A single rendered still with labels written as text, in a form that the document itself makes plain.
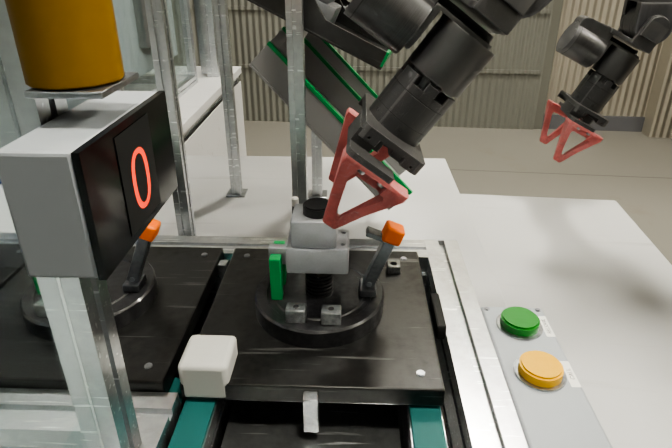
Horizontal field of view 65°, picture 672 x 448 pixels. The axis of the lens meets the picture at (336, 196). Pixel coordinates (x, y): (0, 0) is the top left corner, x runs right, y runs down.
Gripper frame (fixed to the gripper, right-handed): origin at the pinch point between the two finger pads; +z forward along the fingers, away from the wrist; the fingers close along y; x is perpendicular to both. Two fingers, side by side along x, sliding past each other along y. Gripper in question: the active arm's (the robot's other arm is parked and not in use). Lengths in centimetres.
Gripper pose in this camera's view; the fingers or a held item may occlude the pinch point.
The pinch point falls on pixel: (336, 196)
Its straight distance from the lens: 52.6
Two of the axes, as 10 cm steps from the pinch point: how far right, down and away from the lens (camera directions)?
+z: -5.9, 7.2, 3.7
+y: -0.5, 4.3, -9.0
